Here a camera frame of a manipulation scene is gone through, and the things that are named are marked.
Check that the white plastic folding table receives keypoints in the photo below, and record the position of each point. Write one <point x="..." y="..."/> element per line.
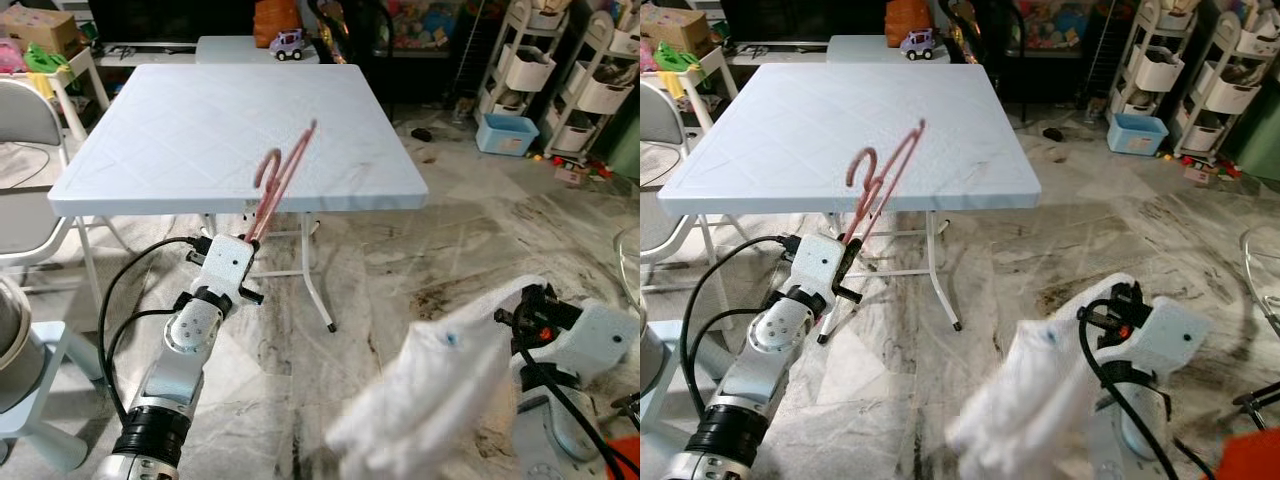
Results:
<point x="760" y="130"/>
<point x="180" y="130"/>

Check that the clear toy storage box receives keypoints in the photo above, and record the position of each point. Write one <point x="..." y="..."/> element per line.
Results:
<point x="1060" y="25"/>
<point x="430" y="25"/>

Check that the light blue plastic bin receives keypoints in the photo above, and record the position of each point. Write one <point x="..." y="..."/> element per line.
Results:
<point x="1137" y="134"/>
<point x="507" y="135"/>

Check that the pink red plastic hanger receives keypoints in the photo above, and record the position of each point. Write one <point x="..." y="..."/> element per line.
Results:
<point x="257" y="225"/>
<point x="859" y="225"/>

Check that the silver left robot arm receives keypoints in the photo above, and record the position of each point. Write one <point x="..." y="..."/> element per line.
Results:
<point x="190" y="335"/>
<point x="775" y="335"/>

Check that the pink bag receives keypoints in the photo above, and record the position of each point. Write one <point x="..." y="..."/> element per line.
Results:
<point x="10" y="58"/>

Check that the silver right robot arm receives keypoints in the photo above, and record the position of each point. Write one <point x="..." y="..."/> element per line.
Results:
<point x="560" y="425"/>
<point x="1140" y="430"/>

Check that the cardboard box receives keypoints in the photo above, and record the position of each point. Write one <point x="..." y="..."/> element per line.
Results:
<point x="40" y="30"/>
<point x="675" y="28"/>

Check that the green toy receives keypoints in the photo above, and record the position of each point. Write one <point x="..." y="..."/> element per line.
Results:
<point x="45" y="58"/>
<point x="678" y="58"/>

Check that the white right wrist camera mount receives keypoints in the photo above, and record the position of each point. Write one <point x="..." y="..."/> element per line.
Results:
<point x="1175" y="335"/>
<point x="595" y="335"/>

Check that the white pink shirt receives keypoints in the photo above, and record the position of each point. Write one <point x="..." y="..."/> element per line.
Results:
<point x="430" y="400"/>
<point x="1040" y="400"/>

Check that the small pink box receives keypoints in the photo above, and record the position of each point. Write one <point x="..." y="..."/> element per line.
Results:
<point x="1198" y="173"/>
<point x="571" y="175"/>

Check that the steel laundry basin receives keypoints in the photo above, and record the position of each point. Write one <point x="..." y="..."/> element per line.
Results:
<point x="15" y="340"/>

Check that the purple toy car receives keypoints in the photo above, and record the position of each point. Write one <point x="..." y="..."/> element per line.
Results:
<point x="288" y="45"/>
<point x="918" y="44"/>

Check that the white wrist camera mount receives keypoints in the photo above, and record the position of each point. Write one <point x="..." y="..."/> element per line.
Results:
<point x="820" y="265"/>
<point x="228" y="265"/>
<point x="595" y="335"/>
<point x="1175" y="335"/>

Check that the black television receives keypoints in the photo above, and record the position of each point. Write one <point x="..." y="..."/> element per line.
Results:
<point x="800" y="20"/>
<point x="170" y="20"/>

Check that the white side table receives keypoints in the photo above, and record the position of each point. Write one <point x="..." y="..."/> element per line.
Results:
<point x="85" y="62"/>
<point x="715" y="62"/>

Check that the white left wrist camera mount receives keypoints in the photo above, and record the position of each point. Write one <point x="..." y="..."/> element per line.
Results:
<point x="820" y="265"/>
<point x="228" y="265"/>

